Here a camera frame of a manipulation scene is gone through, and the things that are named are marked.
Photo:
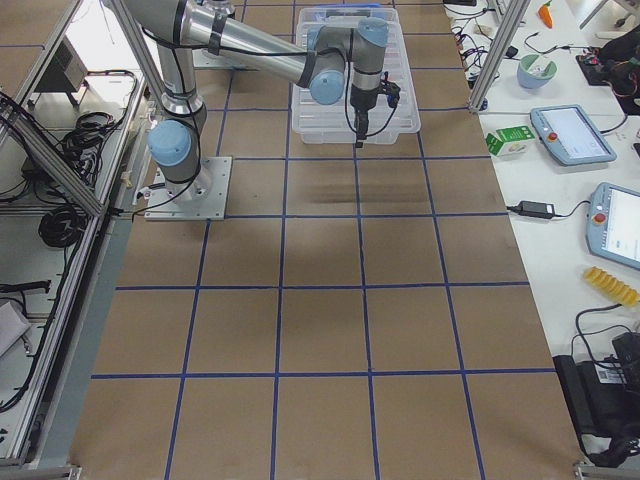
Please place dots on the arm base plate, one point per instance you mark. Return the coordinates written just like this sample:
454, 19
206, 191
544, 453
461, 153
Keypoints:
205, 199
203, 60

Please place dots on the orange carrot toy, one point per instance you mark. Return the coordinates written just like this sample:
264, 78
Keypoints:
545, 15

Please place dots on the near teach pendant tablet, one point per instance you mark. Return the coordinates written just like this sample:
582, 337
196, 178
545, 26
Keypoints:
612, 228

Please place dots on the far teach pendant tablet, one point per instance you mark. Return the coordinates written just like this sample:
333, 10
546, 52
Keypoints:
569, 135

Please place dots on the black power adapter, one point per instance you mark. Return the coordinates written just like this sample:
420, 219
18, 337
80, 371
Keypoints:
536, 209

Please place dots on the yellow ridged toy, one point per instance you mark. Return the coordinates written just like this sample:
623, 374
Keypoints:
613, 288

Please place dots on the aluminium frame post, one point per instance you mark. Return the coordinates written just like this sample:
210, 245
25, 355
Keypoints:
502, 40

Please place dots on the green blue bowl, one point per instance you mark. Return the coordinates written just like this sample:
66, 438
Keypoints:
534, 71

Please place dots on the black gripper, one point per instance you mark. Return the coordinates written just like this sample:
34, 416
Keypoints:
359, 102

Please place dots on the teach pendant tablet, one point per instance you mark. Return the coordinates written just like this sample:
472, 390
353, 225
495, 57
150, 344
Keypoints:
569, 135
612, 228

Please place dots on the clear plastic storage box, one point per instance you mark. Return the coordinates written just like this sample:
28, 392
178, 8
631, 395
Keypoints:
349, 37

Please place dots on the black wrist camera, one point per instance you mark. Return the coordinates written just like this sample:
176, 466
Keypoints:
390, 90

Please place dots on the clear plastic box lid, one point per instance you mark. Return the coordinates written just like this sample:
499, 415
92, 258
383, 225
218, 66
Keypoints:
327, 124

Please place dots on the green white carton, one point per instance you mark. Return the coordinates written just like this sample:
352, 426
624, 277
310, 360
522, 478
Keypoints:
509, 141

